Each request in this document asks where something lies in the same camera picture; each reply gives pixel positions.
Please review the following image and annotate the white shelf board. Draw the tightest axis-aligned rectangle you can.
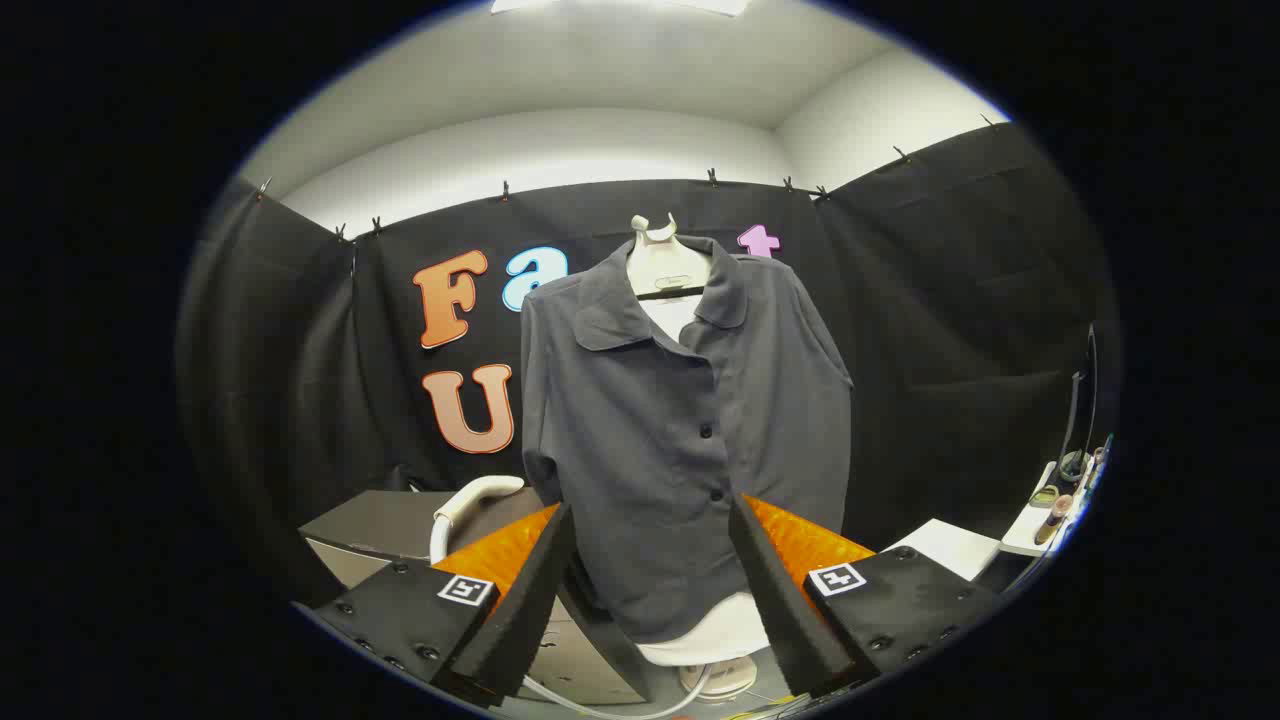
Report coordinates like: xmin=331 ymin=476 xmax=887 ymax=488
xmin=1000 ymin=455 xmax=1096 ymax=558

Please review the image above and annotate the grey drawer cabinet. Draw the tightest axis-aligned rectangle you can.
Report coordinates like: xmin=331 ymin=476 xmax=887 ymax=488
xmin=298 ymin=488 xmax=651 ymax=706

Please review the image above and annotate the brown small bottle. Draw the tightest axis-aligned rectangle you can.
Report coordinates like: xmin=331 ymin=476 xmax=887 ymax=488
xmin=1035 ymin=494 xmax=1074 ymax=546

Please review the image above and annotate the white table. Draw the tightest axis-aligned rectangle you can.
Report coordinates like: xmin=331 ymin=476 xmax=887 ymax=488
xmin=885 ymin=518 xmax=1001 ymax=581

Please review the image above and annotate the black upright stand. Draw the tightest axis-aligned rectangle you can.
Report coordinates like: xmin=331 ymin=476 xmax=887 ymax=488
xmin=1060 ymin=322 xmax=1101 ymax=466

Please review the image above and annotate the round white stand base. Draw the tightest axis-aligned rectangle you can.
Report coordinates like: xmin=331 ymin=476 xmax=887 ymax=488
xmin=680 ymin=655 xmax=758 ymax=703

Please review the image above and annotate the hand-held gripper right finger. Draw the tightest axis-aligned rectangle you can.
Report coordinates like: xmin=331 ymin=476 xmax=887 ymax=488
xmin=728 ymin=492 xmax=1003 ymax=699

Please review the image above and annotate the white steamer hose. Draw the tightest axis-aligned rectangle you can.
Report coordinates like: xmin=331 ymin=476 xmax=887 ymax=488
xmin=520 ymin=665 xmax=716 ymax=720

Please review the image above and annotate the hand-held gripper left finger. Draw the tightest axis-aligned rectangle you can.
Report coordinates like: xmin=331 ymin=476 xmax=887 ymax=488
xmin=295 ymin=503 xmax=578 ymax=709

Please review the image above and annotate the grey button shirt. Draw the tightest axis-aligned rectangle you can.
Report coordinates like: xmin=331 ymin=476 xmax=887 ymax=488
xmin=518 ymin=235 xmax=854 ymax=646

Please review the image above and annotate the white mannequin torso form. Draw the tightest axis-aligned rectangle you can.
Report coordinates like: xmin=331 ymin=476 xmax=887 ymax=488
xmin=625 ymin=213 xmax=773 ymax=668

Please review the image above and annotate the white garment steamer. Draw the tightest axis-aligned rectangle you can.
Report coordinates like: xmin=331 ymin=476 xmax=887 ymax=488
xmin=430 ymin=475 xmax=526 ymax=563

